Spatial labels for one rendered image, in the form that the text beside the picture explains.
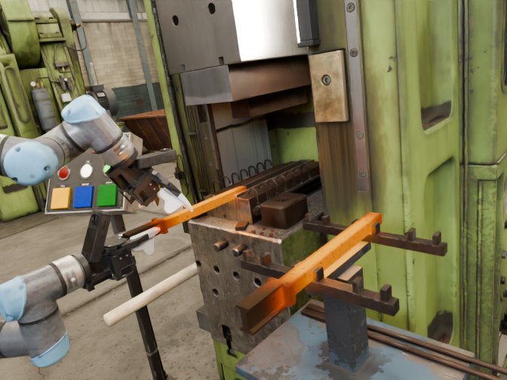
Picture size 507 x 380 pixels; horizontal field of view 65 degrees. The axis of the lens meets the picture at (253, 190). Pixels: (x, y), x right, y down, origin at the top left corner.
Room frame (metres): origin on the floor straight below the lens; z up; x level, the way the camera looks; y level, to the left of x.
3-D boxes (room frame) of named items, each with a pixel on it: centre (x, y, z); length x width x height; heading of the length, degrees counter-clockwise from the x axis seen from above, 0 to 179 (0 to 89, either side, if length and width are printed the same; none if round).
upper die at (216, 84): (1.30, -0.06, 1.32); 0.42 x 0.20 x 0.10; 136
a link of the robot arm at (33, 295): (0.72, 0.47, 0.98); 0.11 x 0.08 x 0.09; 136
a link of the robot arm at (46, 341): (0.72, 0.49, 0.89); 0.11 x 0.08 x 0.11; 86
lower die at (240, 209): (1.30, -0.06, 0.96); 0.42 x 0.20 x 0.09; 136
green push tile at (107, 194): (1.33, 0.50, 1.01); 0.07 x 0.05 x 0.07; 71
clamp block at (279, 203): (1.07, -0.08, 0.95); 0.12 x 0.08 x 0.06; 136
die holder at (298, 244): (1.27, -0.10, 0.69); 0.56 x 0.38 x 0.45; 136
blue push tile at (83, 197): (1.36, 0.59, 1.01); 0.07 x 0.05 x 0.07; 71
